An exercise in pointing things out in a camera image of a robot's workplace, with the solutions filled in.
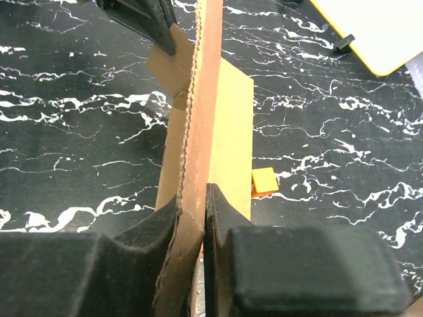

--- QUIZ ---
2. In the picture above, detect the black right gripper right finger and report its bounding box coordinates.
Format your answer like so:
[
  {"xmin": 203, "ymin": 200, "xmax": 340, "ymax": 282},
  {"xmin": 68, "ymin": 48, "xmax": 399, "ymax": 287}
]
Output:
[{"xmin": 204, "ymin": 184, "xmax": 412, "ymax": 316}]

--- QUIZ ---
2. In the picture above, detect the small orange cube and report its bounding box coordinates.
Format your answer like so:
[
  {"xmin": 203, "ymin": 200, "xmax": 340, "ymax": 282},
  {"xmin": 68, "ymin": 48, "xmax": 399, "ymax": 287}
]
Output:
[{"xmin": 251, "ymin": 167, "xmax": 279, "ymax": 198}]

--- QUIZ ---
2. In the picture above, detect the whiteboard with orange frame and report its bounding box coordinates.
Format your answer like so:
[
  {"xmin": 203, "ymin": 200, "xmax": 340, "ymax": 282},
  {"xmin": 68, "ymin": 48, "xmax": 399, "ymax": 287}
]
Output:
[{"xmin": 312, "ymin": 1, "xmax": 422, "ymax": 76}]

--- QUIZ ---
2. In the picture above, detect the cardboard box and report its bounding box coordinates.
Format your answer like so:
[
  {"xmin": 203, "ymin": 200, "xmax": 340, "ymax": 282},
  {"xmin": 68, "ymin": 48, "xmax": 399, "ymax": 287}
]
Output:
[{"xmin": 146, "ymin": 1, "xmax": 254, "ymax": 316}]

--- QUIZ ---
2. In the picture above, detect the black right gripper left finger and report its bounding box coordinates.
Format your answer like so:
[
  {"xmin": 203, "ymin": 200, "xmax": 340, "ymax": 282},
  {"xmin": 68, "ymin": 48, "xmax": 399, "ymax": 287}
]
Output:
[{"xmin": 1, "ymin": 199, "xmax": 182, "ymax": 316}]

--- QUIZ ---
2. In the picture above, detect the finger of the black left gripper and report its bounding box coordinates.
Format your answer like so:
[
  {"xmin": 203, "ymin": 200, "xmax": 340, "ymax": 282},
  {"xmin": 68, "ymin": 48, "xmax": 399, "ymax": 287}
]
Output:
[
  {"xmin": 95, "ymin": 0, "xmax": 153, "ymax": 41},
  {"xmin": 146, "ymin": 0, "xmax": 176, "ymax": 56}
]

